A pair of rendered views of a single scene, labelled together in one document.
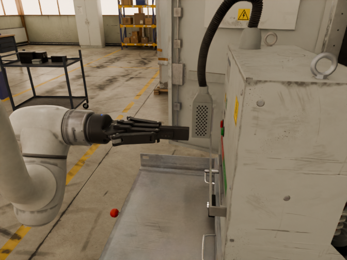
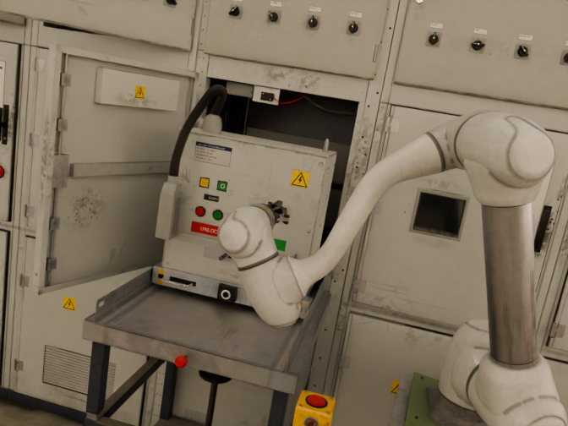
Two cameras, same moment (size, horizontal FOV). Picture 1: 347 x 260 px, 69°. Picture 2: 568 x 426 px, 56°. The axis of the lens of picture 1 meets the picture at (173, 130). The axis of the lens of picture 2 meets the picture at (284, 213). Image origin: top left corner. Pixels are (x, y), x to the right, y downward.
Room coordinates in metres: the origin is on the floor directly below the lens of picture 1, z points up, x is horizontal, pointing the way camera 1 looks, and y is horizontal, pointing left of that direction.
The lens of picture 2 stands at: (0.45, 1.51, 1.53)
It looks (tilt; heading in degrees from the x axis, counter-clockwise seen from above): 12 degrees down; 273
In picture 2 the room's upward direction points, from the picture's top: 9 degrees clockwise
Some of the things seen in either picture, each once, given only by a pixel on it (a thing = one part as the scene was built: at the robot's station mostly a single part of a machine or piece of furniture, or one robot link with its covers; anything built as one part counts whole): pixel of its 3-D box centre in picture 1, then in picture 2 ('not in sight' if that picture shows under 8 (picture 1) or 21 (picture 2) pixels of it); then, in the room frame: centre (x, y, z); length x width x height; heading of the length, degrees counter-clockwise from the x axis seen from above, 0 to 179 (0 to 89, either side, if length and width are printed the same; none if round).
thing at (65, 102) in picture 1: (48, 84); not in sight; (3.74, 1.87, 0.48); 0.90 x 0.60 x 0.96; 88
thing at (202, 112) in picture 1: (202, 114); (170, 210); (0.88, -0.11, 1.14); 0.08 x 0.05 x 0.17; 82
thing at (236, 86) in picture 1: (224, 140); (240, 216); (0.67, -0.15, 1.15); 0.48 x 0.01 x 0.48; 172
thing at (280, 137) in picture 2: not in sight; (301, 156); (0.54, -1.09, 1.28); 0.58 x 0.02 x 0.19; 172
